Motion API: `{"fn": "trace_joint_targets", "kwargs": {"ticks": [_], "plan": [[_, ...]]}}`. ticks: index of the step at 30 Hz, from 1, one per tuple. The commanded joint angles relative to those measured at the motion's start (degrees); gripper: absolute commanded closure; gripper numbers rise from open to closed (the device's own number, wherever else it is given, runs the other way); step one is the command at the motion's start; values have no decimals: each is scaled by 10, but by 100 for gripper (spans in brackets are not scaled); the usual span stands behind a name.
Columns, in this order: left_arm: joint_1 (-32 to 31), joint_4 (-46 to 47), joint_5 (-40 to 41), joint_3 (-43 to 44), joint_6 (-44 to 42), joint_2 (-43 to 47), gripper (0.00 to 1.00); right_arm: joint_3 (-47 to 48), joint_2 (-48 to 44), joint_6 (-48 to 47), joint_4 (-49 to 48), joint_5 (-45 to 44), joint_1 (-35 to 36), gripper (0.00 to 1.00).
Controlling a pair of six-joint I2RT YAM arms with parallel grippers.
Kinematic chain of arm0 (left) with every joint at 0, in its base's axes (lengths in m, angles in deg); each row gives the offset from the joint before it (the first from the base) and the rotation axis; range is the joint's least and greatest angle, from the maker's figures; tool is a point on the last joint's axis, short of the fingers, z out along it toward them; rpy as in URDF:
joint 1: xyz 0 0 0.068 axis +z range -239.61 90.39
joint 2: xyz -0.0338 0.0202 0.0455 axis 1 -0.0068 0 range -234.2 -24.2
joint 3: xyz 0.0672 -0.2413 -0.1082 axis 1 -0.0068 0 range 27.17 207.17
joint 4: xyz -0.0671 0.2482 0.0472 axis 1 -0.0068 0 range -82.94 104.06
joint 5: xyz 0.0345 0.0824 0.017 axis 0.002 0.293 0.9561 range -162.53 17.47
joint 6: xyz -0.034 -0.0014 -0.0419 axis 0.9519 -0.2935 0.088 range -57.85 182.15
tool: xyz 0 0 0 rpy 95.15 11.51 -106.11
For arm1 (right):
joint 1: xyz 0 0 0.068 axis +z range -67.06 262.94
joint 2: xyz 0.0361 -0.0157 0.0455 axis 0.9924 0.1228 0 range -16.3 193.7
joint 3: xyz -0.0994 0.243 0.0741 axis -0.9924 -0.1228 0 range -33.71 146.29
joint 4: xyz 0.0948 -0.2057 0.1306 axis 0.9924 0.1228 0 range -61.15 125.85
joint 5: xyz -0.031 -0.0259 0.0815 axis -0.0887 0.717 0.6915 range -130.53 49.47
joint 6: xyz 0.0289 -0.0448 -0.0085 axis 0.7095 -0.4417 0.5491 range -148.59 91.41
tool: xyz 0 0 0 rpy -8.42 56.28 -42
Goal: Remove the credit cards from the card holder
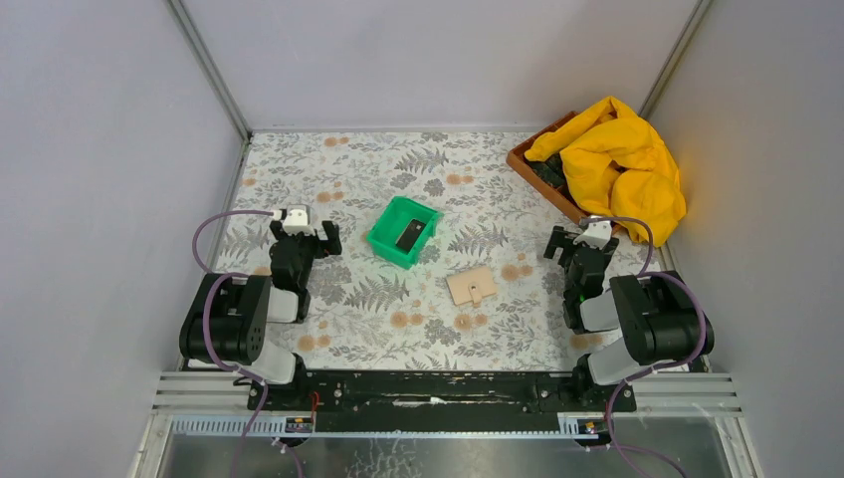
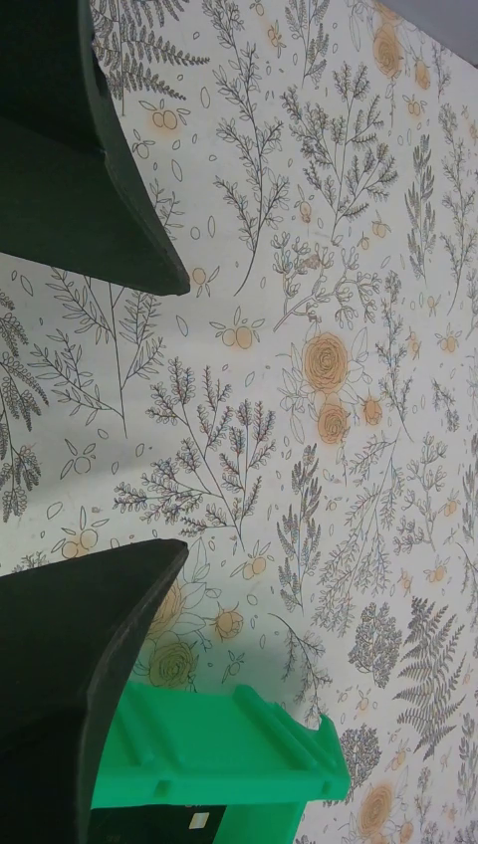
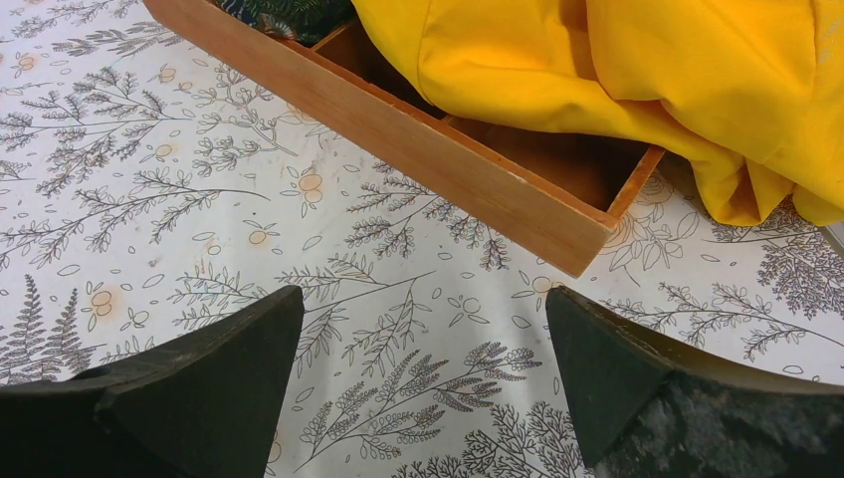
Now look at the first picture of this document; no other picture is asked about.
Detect green plastic bin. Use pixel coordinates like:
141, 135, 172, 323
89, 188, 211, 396
366, 196, 443, 269

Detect black VIP card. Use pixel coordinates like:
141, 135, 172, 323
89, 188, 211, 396
395, 219, 426, 254

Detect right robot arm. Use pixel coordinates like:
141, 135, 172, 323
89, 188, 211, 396
543, 221, 715, 410

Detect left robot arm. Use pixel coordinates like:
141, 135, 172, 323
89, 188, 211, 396
179, 220, 342, 409

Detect brown wooden tray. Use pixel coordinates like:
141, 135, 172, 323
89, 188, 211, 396
506, 111, 587, 225

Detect yellow cloth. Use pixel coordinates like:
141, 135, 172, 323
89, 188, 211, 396
524, 96, 687, 248

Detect floral table mat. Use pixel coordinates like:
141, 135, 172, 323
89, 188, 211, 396
211, 132, 621, 370

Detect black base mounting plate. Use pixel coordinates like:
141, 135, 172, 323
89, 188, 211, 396
247, 368, 637, 433

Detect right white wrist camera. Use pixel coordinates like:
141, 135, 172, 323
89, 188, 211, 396
573, 216, 613, 250

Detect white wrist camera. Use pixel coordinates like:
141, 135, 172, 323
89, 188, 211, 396
573, 216, 613, 250
271, 205, 316, 236

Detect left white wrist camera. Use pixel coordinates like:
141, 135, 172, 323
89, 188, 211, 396
271, 205, 316, 236

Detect aluminium frame rails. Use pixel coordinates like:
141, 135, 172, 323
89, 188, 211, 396
132, 369, 761, 477

